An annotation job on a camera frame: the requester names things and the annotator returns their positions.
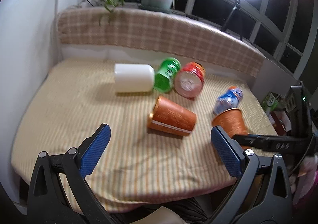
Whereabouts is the orange paper cup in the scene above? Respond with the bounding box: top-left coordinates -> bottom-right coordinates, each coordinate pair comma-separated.
211,108 -> 248,138
147,95 -> 197,137

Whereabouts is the white cylindrical cup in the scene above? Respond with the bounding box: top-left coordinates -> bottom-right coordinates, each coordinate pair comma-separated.
114,64 -> 155,93

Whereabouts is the white knit gloved hand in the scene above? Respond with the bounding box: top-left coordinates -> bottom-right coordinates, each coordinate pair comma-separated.
289,153 -> 317,206

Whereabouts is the green tissue box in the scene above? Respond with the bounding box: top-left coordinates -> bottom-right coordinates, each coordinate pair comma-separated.
261,92 -> 283,116

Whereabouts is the blue label water bottle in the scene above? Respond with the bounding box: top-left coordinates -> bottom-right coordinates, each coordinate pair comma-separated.
213,86 -> 243,115

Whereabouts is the striped yellow table cloth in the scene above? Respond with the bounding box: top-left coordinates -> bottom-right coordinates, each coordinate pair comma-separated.
11,59 -> 275,213

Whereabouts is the red label plastic bottle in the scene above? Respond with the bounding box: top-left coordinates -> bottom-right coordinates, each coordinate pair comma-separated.
174,61 -> 205,99

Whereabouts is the green tea bottle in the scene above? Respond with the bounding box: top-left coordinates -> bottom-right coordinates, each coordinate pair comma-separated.
154,57 -> 181,93

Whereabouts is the plaid beige sill cloth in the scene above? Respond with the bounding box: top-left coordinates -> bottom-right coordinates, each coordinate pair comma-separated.
58,8 -> 265,77

